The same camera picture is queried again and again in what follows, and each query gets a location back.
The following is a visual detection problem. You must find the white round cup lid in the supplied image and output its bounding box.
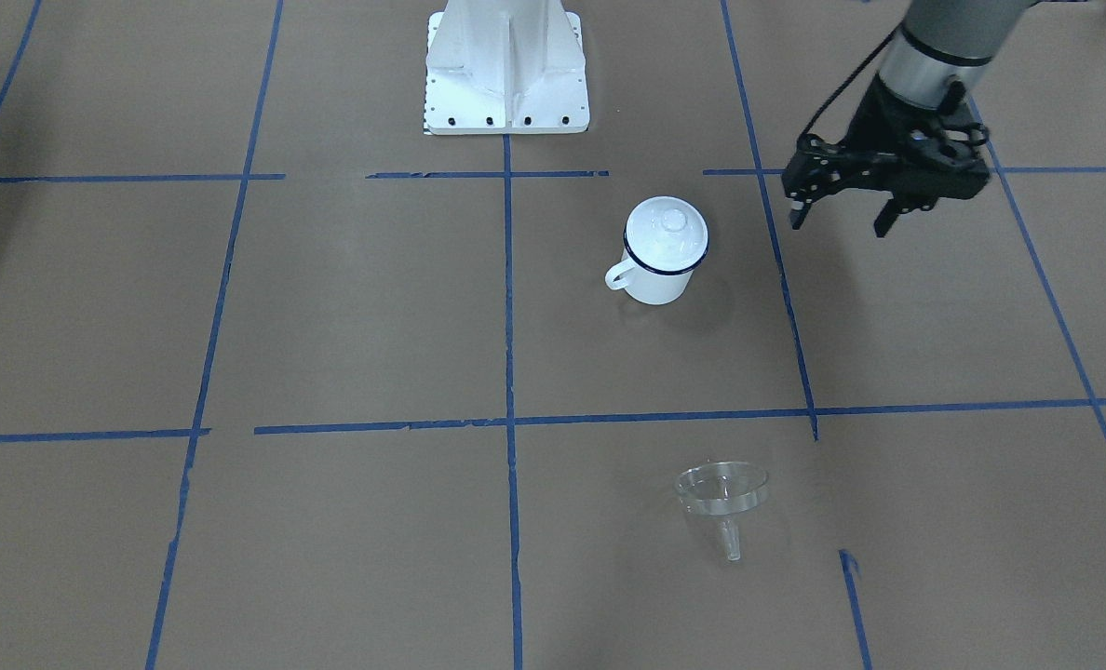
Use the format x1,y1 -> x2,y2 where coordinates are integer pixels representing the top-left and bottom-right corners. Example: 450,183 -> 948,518
624,195 -> 709,275

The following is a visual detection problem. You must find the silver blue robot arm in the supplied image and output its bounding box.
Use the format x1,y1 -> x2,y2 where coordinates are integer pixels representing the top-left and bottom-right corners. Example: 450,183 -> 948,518
780,1 -> 1030,237

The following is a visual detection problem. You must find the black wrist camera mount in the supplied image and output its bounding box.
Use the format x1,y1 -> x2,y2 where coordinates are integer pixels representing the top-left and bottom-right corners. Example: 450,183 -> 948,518
897,82 -> 993,213

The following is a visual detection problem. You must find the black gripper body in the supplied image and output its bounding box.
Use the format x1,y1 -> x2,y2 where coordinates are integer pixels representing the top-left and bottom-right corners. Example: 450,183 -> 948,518
780,76 -> 936,209

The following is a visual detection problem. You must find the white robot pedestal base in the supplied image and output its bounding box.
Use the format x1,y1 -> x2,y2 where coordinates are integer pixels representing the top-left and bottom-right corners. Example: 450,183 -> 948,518
422,1 -> 591,136

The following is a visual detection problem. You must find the white enamel cup blue rim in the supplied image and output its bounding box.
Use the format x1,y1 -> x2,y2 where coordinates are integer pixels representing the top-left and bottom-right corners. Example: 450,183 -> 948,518
603,233 -> 709,305

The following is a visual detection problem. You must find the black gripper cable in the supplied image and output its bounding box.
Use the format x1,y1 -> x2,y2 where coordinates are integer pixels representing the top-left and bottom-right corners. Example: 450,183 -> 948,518
803,28 -> 898,142

